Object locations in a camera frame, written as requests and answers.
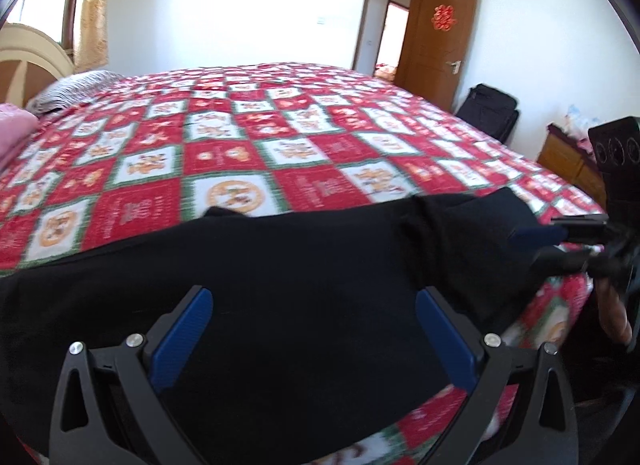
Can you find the red paper door decoration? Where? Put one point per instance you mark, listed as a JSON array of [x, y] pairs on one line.
[[443, 18]]

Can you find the brown door frame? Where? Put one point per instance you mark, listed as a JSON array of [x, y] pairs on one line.
[[366, 5]]

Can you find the striped pillow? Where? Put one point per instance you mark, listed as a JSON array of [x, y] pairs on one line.
[[75, 90]]

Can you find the white plastic bag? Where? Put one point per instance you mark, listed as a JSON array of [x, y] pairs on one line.
[[580, 120]]

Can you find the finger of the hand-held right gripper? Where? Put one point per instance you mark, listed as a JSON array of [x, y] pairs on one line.
[[535, 236], [570, 257]]

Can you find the brown wooden door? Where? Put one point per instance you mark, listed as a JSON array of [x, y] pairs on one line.
[[425, 65]]

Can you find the wooden nightstand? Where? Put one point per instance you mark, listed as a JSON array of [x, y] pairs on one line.
[[565, 160]]

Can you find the cream and wood headboard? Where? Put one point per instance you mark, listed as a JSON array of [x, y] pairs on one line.
[[30, 47]]

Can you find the person's right hand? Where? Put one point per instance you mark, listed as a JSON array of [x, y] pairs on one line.
[[615, 312]]

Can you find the red printed bed blanket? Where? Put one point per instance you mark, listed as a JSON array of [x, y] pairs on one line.
[[225, 155]]

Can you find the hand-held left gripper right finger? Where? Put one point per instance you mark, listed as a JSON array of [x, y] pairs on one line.
[[442, 335]]

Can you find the narrow yellow curtain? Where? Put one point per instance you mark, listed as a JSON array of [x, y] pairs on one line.
[[92, 20]]

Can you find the black suitcase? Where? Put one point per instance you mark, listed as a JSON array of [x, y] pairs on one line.
[[487, 112]]

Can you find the folded pink blanket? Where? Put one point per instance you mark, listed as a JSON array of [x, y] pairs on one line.
[[12, 135]]

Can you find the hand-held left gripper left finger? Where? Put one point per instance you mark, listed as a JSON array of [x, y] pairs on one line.
[[182, 335]]

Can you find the black pants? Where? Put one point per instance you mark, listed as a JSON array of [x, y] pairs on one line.
[[300, 295]]

